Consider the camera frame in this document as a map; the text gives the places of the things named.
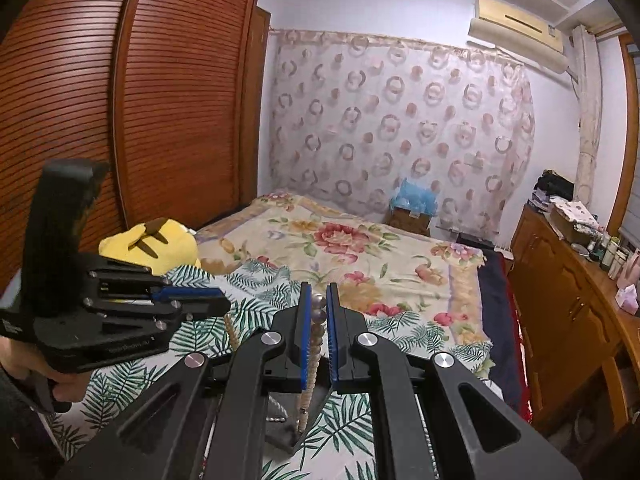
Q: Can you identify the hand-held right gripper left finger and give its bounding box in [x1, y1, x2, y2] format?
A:
[55, 281, 314, 480]

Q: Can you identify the wrapped vertical pipe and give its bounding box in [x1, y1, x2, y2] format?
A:
[572, 25, 602, 206]

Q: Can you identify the brown cardboard box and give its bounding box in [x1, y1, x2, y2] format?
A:
[387, 205, 436, 237]

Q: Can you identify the white air conditioner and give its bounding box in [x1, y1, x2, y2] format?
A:
[467, 0, 571, 73]

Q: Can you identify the wooden dresser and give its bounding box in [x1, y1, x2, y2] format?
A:
[507, 202, 640, 431]

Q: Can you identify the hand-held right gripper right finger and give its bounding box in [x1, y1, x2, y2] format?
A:
[326, 282, 583, 480]

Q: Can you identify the wooden window frame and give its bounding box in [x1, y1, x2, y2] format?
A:
[607, 30, 640, 241]

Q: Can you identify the floral blanket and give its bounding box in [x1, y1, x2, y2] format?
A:
[192, 191, 497, 347]

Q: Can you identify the wooden slatted wardrobe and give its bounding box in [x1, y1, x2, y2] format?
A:
[0, 0, 272, 301]

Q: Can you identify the group of cosmetic bottles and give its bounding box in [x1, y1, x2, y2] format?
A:
[587, 230, 640, 282]

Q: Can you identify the pink tissue box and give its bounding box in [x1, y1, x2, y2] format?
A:
[616, 285, 640, 317]

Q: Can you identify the leaf print cloth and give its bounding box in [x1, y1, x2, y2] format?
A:
[50, 257, 496, 480]

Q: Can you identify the yellow plush toy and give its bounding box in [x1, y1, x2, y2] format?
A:
[98, 217, 202, 306]

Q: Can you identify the blue plastic bag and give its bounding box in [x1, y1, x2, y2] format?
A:
[390, 177, 441, 216]

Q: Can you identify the navy blanket with red trim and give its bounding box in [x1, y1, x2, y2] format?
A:
[477, 247, 532, 411]

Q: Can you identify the pile of folded clothes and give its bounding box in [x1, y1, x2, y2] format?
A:
[530, 170, 576, 211]

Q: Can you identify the person's left hand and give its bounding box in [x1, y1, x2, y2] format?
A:
[0, 336, 87, 405]

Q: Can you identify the circle patterned curtain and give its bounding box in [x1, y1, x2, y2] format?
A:
[267, 27, 536, 241]

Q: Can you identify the black jewelry box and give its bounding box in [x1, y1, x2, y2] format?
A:
[264, 389, 332, 457]

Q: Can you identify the person's left forearm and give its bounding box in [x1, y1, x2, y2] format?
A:
[0, 362, 68, 480]

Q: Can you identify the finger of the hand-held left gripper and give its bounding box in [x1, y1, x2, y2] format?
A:
[86, 255, 224, 307]
[82, 298, 232, 335]

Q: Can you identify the pearl necklace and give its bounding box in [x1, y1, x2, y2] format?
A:
[223, 294, 328, 433]

